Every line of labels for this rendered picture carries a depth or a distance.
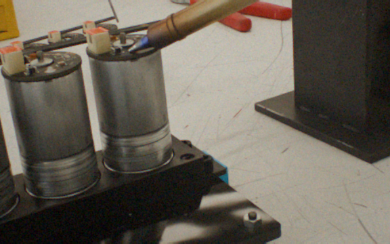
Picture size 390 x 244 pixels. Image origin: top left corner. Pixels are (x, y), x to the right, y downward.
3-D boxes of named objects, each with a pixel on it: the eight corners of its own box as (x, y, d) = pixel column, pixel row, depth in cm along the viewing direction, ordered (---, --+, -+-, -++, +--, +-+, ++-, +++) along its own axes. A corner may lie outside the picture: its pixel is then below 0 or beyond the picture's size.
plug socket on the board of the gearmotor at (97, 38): (118, 49, 22) (116, 30, 22) (94, 55, 22) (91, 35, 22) (109, 45, 23) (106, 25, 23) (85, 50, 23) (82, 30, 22)
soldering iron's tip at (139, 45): (131, 59, 22) (156, 47, 21) (122, 46, 22) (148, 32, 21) (136, 55, 22) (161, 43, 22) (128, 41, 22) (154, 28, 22)
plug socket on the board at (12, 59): (34, 69, 21) (30, 48, 21) (7, 76, 21) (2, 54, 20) (27, 63, 22) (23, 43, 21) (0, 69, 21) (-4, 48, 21)
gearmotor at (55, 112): (114, 207, 23) (91, 61, 21) (42, 230, 22) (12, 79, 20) (88, 179, 25) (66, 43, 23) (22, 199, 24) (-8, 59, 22)
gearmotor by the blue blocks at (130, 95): (187, 181, 24) (172, 42, 22) (123, 203, 23) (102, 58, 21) (157, 157, 26) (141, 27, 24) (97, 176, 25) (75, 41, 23)
